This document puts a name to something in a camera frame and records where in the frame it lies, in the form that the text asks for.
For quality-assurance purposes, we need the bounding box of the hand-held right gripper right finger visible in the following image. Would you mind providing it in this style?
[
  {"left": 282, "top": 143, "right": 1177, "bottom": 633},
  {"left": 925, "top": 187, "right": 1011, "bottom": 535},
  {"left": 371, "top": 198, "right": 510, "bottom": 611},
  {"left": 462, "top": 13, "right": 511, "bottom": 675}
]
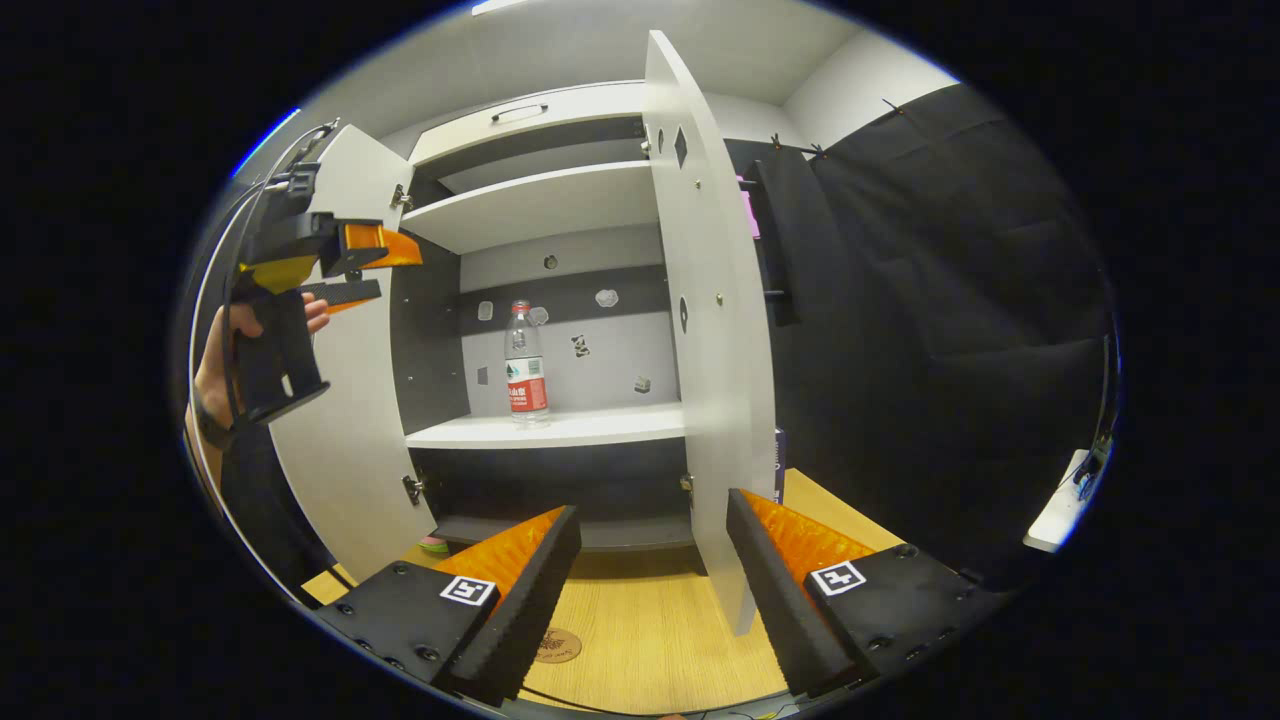
[{"left": 726, "top": 488, "right": 1006, "bottom": 699}]

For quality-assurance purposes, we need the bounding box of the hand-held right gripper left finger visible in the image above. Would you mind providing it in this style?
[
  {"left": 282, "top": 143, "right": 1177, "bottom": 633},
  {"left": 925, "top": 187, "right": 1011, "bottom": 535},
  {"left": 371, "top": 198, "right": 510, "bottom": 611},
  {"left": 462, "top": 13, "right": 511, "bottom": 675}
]
[{"left": 315, "top": 505, "right": 583, "bottom": 709}]

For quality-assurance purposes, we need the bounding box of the white cabinet door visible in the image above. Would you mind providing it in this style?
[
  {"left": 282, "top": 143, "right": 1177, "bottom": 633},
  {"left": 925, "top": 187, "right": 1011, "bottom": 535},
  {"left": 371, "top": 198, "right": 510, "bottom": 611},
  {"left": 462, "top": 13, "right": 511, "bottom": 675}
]
[
  {"left": 643, "top": 30, "right": 779, "bottom": 638},
  {"left": 268, "top": 123, "right": 441, "bottom": 583}
]

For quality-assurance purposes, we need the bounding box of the clear water bottle red label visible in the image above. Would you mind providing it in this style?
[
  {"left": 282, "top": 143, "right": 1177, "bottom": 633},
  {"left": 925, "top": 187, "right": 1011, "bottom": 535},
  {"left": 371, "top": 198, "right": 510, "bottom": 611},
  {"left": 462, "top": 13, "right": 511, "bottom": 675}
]
[{"left": 503, "top": 299, "right": 551, "bottom": 429}]

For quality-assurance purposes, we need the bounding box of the round wooden coaster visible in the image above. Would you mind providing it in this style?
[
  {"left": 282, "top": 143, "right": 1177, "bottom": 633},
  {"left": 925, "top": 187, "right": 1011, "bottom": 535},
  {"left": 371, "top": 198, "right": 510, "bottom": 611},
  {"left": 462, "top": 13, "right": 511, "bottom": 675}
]
[{"left": 533, "top": 627, "right": 583, "bottom": 665}]

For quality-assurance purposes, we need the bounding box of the black wristband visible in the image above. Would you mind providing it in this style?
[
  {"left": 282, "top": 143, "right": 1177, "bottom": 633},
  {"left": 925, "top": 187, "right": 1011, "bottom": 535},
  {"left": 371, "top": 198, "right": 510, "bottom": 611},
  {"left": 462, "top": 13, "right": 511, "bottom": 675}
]
[{"left": 190, "top": 395, "right": 237, "bottom": 451}]

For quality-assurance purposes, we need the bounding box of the white cabinet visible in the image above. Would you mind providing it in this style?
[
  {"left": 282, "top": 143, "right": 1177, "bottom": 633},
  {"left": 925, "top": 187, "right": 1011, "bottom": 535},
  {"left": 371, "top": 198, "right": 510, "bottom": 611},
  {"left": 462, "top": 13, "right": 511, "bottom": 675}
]
[{"left": 385, "top": 80, "right": 701, "bottom": 556}]

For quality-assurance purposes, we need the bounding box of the white side table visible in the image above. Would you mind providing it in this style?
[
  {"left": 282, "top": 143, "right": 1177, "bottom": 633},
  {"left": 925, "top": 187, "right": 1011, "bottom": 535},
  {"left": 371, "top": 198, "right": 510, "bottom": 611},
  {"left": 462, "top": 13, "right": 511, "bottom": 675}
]
[{"left": 1022, "top": 448, "right": 1096, "bottom": 554}]

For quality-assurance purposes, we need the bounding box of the black backdrop cloth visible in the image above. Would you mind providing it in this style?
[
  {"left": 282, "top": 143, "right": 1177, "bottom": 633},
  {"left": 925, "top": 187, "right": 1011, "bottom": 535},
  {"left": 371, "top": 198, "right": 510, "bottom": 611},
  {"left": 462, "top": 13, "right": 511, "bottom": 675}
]
[{"left": 725, "top": 82, "right": 1116, "bottom": 591}]

